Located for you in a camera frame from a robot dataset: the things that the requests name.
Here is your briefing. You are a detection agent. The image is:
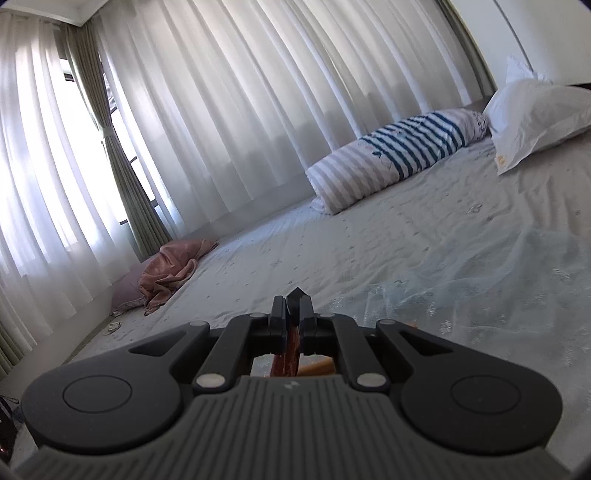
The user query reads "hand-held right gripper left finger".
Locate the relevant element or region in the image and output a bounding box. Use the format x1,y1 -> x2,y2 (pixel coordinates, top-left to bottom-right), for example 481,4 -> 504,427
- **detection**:
107,295 -> 289,394

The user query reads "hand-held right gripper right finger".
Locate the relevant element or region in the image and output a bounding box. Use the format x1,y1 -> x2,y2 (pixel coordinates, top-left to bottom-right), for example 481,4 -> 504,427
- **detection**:
297,295 -> 468,394

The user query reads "long red snack packet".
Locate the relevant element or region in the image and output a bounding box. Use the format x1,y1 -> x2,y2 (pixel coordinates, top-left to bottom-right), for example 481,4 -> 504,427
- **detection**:
270,286 -> 309,378

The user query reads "pink blanket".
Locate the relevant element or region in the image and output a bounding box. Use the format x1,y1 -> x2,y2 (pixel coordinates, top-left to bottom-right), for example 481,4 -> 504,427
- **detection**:
139,239 -> 219,317

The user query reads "mauve pillow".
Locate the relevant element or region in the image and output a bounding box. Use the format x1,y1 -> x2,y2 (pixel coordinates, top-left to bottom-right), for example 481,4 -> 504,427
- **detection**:
111,258 -> 160,317

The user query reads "blue grey striped pillow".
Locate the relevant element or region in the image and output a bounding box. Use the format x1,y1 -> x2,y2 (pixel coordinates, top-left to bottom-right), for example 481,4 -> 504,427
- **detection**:
305,108 -> 491,216

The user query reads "green curtain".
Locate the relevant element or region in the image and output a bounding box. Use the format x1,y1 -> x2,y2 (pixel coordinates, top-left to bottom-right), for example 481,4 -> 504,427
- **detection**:
0,318 -> 38,376
62,23 -> 174,257

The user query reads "white sheer curtain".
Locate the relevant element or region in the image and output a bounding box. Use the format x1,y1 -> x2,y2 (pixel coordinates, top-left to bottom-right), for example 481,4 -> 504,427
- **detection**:
92,0 -> 498,241
0,11 -> 140,324

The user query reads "white pillow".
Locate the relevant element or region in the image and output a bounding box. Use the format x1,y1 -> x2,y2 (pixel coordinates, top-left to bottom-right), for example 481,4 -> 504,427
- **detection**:
482,56 -> 591,176

